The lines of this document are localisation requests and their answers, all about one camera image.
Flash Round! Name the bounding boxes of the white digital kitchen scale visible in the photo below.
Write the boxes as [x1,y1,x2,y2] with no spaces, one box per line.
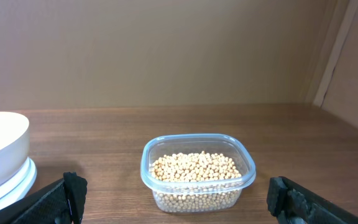
[0,157,37,210]

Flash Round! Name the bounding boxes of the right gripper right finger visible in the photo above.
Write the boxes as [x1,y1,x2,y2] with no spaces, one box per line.
[267,176,358,224]

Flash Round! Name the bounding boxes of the clear plastic container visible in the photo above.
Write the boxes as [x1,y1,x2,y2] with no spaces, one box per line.
[140,134,256,213]

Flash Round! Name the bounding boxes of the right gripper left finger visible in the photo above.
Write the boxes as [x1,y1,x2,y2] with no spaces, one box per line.
[0,172,88,224]

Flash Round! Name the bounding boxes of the white bowl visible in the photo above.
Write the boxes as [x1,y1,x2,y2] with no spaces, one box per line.
[0,111,29,185]

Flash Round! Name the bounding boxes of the yellow soybeans in container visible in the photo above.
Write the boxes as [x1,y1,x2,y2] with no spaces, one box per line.
[149,151,242,213]

